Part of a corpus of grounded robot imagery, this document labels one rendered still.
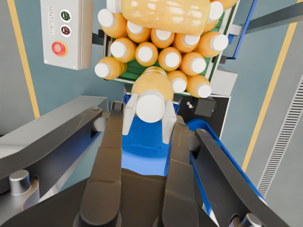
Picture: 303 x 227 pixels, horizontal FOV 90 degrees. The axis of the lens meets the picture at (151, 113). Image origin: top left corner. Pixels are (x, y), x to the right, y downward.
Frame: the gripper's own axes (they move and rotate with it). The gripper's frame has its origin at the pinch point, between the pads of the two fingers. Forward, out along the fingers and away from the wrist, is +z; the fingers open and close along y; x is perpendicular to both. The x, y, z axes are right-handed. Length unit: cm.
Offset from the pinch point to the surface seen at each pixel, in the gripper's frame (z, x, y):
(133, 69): 48.8, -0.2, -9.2
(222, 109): 125, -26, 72
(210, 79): 41.3, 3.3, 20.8
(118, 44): 26.6, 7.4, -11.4
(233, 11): 41, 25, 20
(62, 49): 27.5, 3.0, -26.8
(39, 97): 139, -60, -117
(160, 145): 23.5, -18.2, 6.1
